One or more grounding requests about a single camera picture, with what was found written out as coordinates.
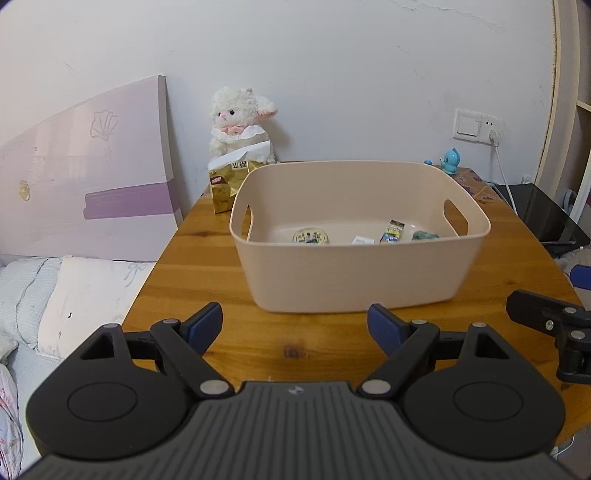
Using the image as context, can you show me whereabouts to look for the white plush lamb toy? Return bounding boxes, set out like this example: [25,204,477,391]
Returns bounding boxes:
[209,87,277,159]

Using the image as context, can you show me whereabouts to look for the green knitted cloth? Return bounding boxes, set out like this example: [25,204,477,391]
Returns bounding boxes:
[412,230,439,241]

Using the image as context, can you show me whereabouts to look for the wooden shelf unit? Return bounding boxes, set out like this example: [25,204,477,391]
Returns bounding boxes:
[535,0,590,223]

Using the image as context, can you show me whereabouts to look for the colourful cartoon long box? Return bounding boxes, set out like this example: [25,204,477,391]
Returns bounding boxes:
[380,220,405,243]

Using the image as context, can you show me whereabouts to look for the white pillow with bow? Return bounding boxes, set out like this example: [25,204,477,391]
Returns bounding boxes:
[37,256,155,359]

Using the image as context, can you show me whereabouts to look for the round cartoon tin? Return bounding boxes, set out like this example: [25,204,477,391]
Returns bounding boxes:
[291,227,329,245]

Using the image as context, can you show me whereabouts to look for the gold snack bag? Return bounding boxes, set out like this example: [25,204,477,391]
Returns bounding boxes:
[208,158,264,214]

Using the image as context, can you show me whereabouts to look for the white plug and cable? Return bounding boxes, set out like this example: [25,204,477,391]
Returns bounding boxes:
[488,130,518,214]

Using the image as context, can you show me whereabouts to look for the light blue quilted bedding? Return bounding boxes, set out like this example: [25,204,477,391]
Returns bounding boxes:
[1,257,61,471]

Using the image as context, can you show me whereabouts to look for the beige plastic storage basket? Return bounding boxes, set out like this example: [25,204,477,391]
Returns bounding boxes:
[229,160,491,313]

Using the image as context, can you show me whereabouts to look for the white wall switch socket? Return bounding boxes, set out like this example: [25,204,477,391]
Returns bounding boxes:
[453,108,505,145]

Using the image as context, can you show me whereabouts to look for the black tablet device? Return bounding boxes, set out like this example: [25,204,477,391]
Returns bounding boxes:
[510,184,590,258]

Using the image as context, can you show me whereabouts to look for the blue bird figurine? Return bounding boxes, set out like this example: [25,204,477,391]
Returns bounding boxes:
[440,148,461,176]

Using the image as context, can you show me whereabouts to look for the pink purple headboard panel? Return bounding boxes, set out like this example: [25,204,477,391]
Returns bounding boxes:
[1,76,182,261]

